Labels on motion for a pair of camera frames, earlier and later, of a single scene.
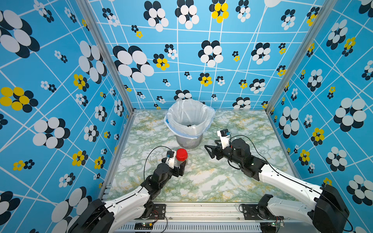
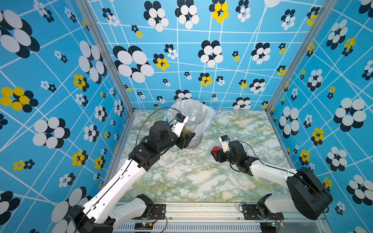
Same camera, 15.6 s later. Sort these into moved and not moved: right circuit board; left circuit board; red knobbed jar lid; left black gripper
Moved: left black gripper; red knobbed jar lid
Not moved: right circuit board; left circuit board
